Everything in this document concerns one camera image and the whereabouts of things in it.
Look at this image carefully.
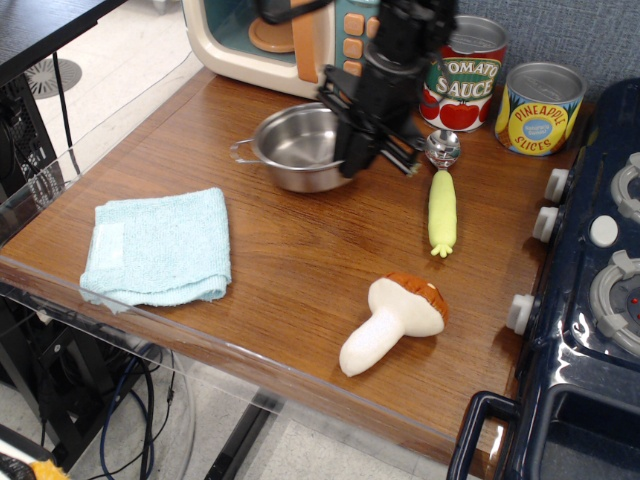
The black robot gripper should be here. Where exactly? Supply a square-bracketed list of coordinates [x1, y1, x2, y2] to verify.
[317, 44, 425, 177]

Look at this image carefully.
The stainless steel pot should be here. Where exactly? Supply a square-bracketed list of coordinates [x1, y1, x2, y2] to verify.
[230, 102, 351, 194]

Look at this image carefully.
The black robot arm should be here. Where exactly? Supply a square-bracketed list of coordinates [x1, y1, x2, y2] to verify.
[318, 1, 457, 178]

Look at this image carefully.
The tomato sauce can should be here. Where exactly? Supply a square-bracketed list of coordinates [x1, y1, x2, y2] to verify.
[420, 15, 509, 132]

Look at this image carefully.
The toy microwave oven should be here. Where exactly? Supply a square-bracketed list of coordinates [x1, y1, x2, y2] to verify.
[183, 1, 380, 99]

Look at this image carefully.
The plush mushroom toy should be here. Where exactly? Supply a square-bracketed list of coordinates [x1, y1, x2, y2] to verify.
[339, 272, 449, 377]

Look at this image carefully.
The pineapple slices can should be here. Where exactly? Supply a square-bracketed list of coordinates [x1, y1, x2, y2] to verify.
[494, 62, 587, 157]

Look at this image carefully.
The light blue folded cloth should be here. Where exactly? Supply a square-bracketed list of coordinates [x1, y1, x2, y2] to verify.
[80, 188, 232, 313]

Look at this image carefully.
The black desk at left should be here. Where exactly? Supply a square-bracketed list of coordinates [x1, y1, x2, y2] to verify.
[1, 0, 124, 85]

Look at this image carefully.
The dark blue toy stove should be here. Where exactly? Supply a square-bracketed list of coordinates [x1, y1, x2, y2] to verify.
[447, 79, 639, 479]

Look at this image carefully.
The spoon with yellow-green handle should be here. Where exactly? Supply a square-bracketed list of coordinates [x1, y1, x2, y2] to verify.
[425, 130, 461, 258]

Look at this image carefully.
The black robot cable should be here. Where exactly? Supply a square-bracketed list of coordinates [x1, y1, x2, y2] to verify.
[255, 0, 336, 26]

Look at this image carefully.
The blue floor cable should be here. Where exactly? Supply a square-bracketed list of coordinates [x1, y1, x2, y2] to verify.
[99, 349, 156, 480]

